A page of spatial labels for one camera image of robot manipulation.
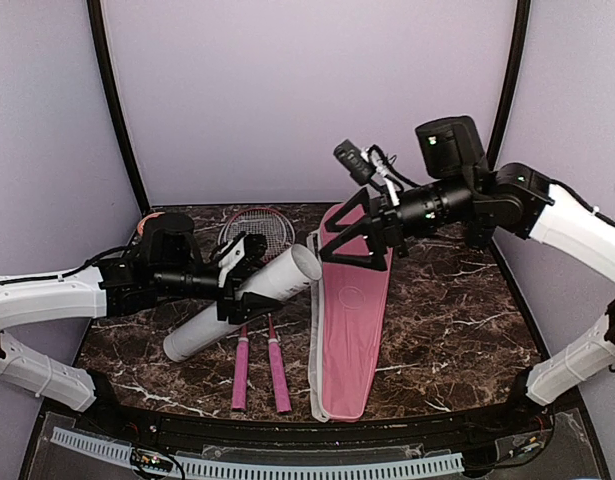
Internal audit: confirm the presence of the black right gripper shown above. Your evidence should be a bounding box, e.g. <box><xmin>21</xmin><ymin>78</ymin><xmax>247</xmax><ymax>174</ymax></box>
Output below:
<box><xmin>318</xmin><ymin>171</ymin><xmax>476</xmax><ymax>269</ymax></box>

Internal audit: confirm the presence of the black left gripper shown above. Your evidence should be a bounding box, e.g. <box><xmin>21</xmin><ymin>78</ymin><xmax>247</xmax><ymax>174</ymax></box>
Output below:
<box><xmin>155</xmin><ymin>262</ymin><xmax>284</xmax><ymax>325</ymax></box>

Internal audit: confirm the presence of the white shuttlecock tube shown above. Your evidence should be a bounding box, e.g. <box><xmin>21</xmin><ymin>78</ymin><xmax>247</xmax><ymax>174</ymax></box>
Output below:
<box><xmin>163</xmin><ymin>244</ymin><xmax>322</xmax><ymax>362</ymax></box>

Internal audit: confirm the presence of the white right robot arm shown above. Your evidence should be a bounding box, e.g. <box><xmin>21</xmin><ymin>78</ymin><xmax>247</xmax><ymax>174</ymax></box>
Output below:
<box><xmin>319</xmin><ymin>163</ymin><xmax>615</xmax><ymax>434</ymax></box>

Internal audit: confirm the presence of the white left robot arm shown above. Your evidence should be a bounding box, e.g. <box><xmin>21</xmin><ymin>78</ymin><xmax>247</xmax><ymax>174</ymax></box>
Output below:
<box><xmin>0</xmin><ymin>233</ymin><xmax>282</xmax><ymax>436</ymax></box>

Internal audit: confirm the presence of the red badminton racket right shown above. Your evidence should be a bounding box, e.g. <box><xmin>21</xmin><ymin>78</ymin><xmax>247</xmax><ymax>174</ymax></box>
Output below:
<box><xmin>221</xmin><ymin>209</ymin><xmax>297</xmax><ymax>414</ymax></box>

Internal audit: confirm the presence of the red badminton racket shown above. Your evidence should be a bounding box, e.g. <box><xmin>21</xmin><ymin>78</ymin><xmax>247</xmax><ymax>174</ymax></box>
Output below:
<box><xmin>221</xmin><ymin>209</ymin><xmax>297</xmax><ymax>414</ymax></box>
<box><xmin>220</xmin><ymin>207</ymin><xmax>291</xmax><ymax>413</ymax></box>

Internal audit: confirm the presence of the red badminton racket left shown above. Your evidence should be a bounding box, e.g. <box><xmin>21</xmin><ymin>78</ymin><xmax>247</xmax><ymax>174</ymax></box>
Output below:
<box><xmin>220</xmin><ymin>207</ymin><xmax>291</xmax><ymax>413</ymax></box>

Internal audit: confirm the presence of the pink racket bag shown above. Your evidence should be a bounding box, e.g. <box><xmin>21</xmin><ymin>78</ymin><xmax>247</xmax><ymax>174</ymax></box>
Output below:
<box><xmin>306</xmin><ymin>202</ymin><xmax>394</xmax><ymax>424</ymax></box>

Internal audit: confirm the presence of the red patterned bowl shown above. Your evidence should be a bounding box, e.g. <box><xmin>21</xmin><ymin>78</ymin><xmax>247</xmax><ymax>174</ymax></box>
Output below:
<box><xmin>137</xmin><ymin>212</ymin><xmax>166</xmax><ymax>236</ymax></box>

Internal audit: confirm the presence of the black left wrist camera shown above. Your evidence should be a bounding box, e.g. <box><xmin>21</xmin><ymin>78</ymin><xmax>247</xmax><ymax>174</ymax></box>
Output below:
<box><xmin>139</xmin><ymin>212</ymin><xmax>195</xmax><ymax>281</ymax></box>

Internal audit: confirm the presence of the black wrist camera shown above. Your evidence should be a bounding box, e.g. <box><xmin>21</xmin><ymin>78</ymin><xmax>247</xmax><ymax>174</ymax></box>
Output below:
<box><xmin>414</xmin><ymin>115</ymin><xmax>488</xmax><ymax>180</ymax></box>
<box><xmin>139</xmin><ymin>212</ymin><xmax>195</xmax><ymax>281</ymax></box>

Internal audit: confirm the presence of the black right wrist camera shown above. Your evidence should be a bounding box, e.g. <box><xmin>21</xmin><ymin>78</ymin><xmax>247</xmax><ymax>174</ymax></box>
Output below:
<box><xmin>414</xmin><ymin>115</ymin><xmax>488</xmax><ymax>180</ymax></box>

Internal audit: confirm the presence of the black table front rail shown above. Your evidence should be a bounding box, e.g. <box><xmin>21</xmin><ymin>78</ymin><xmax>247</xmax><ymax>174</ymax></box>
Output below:
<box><xmin>102</xmin><ymin>407</ymin><xmax>552</xmax><ymax>452</ymax></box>

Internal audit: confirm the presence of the white cable duct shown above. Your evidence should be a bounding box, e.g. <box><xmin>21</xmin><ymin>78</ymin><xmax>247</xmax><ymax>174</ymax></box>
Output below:
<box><xmin>50</xmin><ymin>427</ymin><xmax>465</xmax><ymax>479</ymax></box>

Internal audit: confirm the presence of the black frame post right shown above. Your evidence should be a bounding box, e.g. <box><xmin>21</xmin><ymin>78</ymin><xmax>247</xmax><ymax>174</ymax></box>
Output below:
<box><xmin>486</xmin><ymin>0</ymin><xmax>532</xmax><ymax>168</ymax></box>

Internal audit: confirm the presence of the black frame post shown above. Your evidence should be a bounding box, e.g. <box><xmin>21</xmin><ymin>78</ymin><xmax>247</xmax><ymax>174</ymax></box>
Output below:
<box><xmin>486</xmin><ymin>0</ymin><xmax>532</xmax><ymax>168</ymax></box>
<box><xmin>86</xmin><ymin>0</ymin><xmax>151</xmax><ymax>213</ymax></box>

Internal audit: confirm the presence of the black frame post left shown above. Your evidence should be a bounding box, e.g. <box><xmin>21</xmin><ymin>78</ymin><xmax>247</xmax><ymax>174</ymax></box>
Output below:
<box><xmin>86</xmin><ymin>0</ymin><xmax>151</xmax><ymax>213</ymax></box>

